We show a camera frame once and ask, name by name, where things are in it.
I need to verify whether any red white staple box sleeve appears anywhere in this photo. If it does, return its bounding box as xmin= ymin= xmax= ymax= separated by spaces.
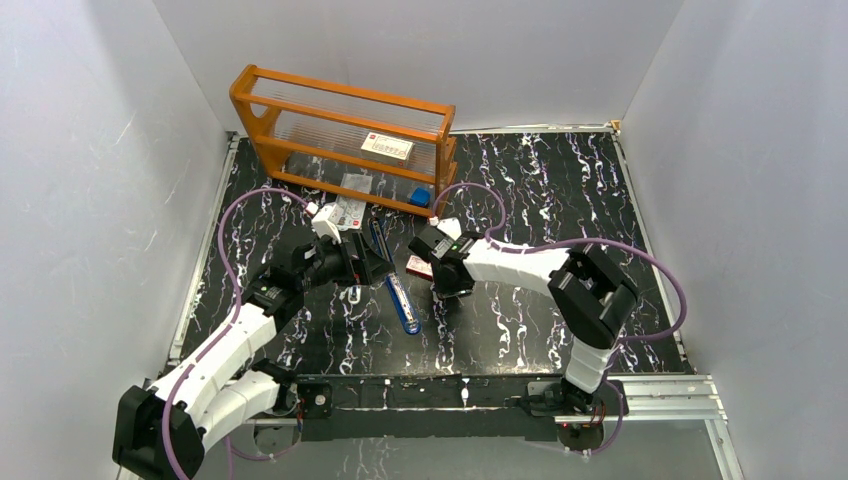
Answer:
xmin=405 ymin=255 xmax=433 ymax=281

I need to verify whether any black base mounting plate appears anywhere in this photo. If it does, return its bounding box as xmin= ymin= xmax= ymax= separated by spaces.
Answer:
xmin=235 ymin=374 xmax=627 ymax=445

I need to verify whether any aluminium frame rail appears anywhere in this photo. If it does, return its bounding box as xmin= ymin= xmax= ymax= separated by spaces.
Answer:
xmin=132 ymin=376 xmax=730 ymax=425

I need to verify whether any blue stapler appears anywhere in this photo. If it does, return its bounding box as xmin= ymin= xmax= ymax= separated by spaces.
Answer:
xmin=368 ymin=217 xmax=421 ymax=335

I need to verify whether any white staple box on shelf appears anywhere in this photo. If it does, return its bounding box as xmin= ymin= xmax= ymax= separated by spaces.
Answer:
xmin=360 ymin=132 xmax=414 ymax=167

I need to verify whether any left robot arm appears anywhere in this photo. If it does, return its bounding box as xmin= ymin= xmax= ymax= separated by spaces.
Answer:
xmin=112 ymin=203 xmax=395 ymax=479

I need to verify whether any small blue cube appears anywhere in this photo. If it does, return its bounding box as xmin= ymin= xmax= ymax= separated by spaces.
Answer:
xmin=408 ymin=187 xmax=431 ymax=208

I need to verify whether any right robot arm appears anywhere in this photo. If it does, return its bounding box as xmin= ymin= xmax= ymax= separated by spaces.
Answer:
xmin=408 ymin=221 xmax=640 ymax=414

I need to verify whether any orange wooden shelf rack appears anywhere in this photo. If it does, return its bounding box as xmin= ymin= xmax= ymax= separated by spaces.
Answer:
xmin=229 ymin=64 xmax=458 ymax=216

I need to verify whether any clear plastic label packet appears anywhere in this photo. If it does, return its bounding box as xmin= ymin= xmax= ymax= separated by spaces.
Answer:
xmin=332 ymin=173 xmax=373 ymax=231

